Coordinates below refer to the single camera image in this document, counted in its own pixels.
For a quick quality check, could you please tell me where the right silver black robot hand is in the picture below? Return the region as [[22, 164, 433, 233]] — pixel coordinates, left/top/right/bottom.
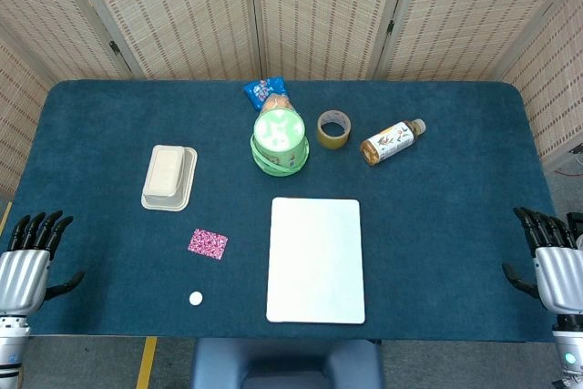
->
[[501, 206, 583, 315]]

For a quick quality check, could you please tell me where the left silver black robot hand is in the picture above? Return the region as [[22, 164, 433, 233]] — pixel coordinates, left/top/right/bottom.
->
[[0, 210, 87, 317]]

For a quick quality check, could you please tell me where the pink patterned square packet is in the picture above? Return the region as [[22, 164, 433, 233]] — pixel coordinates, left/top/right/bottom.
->
[[187, 228, 230, 261]]

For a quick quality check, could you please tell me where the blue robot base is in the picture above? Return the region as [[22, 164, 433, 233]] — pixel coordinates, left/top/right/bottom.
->
[[189, 337, 386, 389]]

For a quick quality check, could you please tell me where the white rectangular board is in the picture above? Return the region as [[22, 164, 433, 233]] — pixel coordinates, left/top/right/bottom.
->
[[265, 197, 366, 325]]

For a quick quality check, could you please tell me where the yellow packing tape roll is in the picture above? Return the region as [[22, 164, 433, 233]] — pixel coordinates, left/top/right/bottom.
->
[[316, 109, 352, 150]]

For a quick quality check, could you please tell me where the blue felt table cloth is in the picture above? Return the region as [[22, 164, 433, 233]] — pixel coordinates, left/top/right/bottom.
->
[[0, 79, 557, 343]]

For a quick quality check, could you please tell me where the woven folding screen panel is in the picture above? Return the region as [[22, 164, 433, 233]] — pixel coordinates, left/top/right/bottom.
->
[[498, 0, 583, 163], [0, 0, 140, 81], [0, 26, 56, 199], [248, 0, 414, 81], [375, 0, 583, 81], [61, 0, 263, 81]]

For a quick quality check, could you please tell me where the beige lunch box container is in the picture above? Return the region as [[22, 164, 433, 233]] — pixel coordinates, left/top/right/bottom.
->
[[140, 144, 199, 212]]

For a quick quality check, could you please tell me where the tea bottle with label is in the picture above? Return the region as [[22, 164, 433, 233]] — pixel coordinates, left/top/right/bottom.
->
[[360, 118, 427, 167]]

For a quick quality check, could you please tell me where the green plastic bucket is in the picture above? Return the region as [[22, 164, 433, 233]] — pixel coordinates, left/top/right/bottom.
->
[[250, 107, 311, 178]]

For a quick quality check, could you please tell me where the blue snack bag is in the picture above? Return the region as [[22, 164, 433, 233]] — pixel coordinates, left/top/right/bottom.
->
[[242, 77, 288, 111]]

